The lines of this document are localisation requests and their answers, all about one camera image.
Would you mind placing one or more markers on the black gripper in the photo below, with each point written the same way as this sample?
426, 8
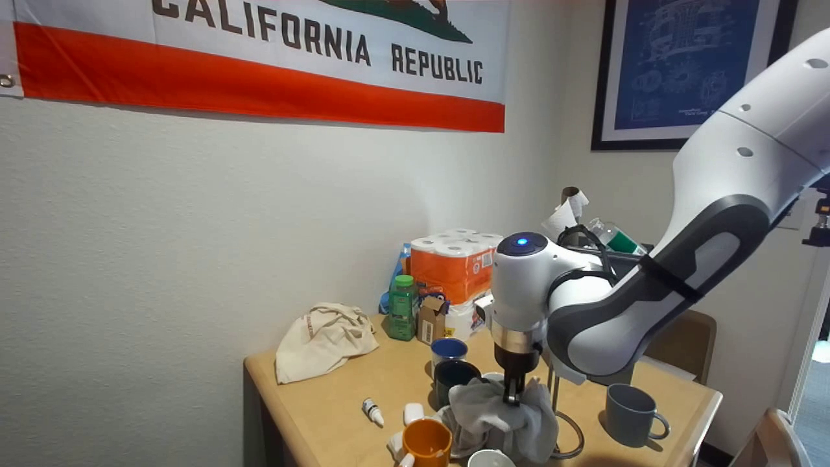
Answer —
514, 367

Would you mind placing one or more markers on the white terry towel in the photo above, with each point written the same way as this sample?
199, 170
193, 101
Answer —
483, 411

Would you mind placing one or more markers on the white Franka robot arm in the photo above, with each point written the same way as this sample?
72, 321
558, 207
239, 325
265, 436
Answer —
734, 171

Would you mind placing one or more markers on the chrome paper towel holder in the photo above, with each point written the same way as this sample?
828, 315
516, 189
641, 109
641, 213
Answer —
554, 393

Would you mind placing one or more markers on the black mug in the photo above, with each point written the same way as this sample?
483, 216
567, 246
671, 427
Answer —
455, 379

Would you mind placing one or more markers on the blue and white mug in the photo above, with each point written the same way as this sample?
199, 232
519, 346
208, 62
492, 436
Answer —
446, 349

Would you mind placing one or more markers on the orange mug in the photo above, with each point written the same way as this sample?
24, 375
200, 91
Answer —
426, 442

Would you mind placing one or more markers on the grey mug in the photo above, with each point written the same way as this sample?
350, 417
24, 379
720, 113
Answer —
628, 416

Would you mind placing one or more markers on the orange paper towel pack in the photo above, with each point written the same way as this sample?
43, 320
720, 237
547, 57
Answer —
450, 268

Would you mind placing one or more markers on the nearly empty paper towel roll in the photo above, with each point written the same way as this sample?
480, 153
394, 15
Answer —
567, 210

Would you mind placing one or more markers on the small white dropper bottle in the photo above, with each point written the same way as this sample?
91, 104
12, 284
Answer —
374, 412

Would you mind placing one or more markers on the green plastic bottle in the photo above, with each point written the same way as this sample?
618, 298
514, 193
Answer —
401, 306

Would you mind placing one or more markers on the blue spray bottle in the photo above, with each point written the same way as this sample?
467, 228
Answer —
401, 258

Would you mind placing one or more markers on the brown chair backrest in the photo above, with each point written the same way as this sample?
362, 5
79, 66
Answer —
688, 346

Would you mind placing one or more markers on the clear bottle green label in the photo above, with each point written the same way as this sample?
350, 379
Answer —
623, 241

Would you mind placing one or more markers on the cream cloth tote bag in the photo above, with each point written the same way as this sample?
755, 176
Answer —
321, 340

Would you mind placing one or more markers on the pale chair backrest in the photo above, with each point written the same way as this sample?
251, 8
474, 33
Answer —
773, 442

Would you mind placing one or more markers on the framed blueprint poster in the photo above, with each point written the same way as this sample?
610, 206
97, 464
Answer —
664, 61

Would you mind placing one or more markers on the California Republic flag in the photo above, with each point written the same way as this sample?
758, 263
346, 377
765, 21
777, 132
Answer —
261, 78

